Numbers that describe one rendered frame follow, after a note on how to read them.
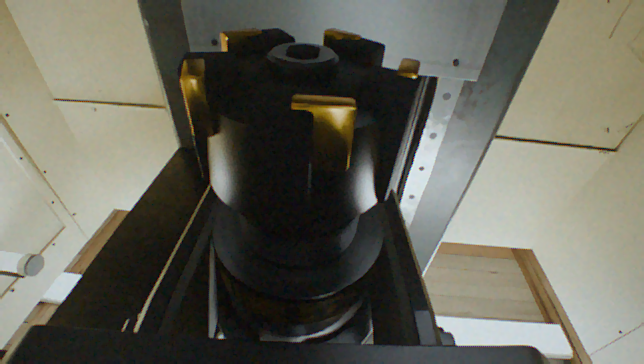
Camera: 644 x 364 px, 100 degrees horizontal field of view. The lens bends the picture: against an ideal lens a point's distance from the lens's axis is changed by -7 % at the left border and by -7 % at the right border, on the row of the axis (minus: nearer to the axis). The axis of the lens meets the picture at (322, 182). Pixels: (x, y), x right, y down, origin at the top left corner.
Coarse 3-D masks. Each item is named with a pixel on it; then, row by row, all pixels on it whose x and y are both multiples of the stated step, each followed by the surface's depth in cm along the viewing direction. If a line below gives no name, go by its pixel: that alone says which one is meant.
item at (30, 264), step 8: (0, 256) 73; (8, 256) 73; (16, 256) 73; (24, 256) 73; (32, 256) 73; (40, 256) 75; (0, 264) 72; (8, 264) 72; (16, 264) 72; (24, 264) 71; (32, 264) 73; (40, 264) 75; (0, 272) 77; (8, 272) 76; (16, 272) 76; (24, 272) 71; (32, 272) 73
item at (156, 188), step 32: (192, 160) 60; (160, 192) 52; (192, 192) 53; (128, 224) 46; (160, 224) 47; (96, 256) 41; (128, 256) 42; (160, 256) 42; (96, 288) 38; (128, 288) 38; (64, 320) 34; (96, 320) 34
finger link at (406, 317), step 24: (384, 216) 9; (384, 240) 8; (408, 240) 9; (384, 264) 8; (408, 264) 8; (384, 288) 8; (408, 288) 7; (384, 312) 8; (408, 312) 7; (432, 312) 7; (384, 336) 8; (408, 336) 6; (432, 336) 6
